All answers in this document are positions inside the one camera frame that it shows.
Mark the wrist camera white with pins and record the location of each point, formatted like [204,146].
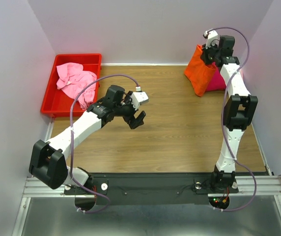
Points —
[139,98]
[211,37]

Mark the folded magenta t shirt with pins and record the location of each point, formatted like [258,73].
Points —
[217,82]

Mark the pink t shirt in bin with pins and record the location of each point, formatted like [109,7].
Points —
[73,79]

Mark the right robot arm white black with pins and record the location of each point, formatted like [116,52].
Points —
[238,107]

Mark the orange t shirt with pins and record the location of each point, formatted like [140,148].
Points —
[198,73]

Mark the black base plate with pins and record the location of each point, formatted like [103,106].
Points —
[152,189]

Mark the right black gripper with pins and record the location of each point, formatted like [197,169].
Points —
[204,52]

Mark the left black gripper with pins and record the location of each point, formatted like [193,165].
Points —
[137,121]

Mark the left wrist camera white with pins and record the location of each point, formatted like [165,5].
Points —
[139,98]

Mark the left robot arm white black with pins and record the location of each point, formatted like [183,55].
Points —
[48,158]

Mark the red plastic bin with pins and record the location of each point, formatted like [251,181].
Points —
[55,102]

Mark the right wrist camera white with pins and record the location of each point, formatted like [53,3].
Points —
[211,37]

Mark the aluminium rail frame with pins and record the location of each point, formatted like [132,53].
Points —
[174,145]

